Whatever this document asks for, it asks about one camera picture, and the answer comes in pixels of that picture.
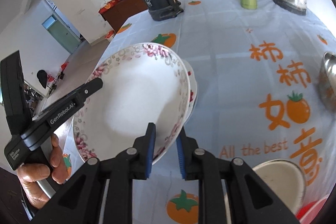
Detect pink plastic bowl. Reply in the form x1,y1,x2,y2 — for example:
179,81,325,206
296,195,329,224

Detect white enamel bowl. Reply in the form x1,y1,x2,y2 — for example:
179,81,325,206
252,159,306,215

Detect pink floral white plate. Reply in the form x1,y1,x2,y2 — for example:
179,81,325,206
73,43,191,162

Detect person's left hand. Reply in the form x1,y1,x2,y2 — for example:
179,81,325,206
17,134,68,209

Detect red floral white plate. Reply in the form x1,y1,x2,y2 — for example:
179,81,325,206
183,60,198,123

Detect blue persimmon tablecloth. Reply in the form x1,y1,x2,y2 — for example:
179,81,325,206
102,0,335,207

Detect stainless steel bowl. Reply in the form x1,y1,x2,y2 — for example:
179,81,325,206
318,52,335,113

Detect green door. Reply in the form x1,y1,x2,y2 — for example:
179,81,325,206
42,15,81,54

